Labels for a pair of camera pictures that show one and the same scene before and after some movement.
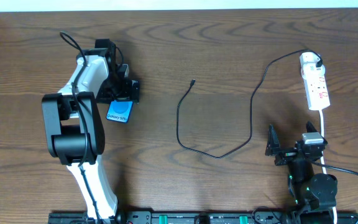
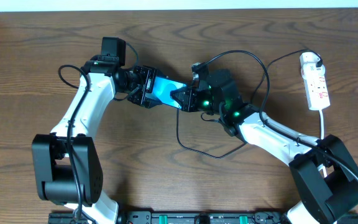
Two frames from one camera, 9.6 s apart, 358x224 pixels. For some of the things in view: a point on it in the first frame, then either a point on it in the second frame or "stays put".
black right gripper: (289, 154) to (191, 99)
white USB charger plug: (308, 61) stays put
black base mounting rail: (174, 217) stays put
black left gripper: (130, 91) to (148, 86)
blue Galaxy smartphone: (119, 111) to (162, 88)
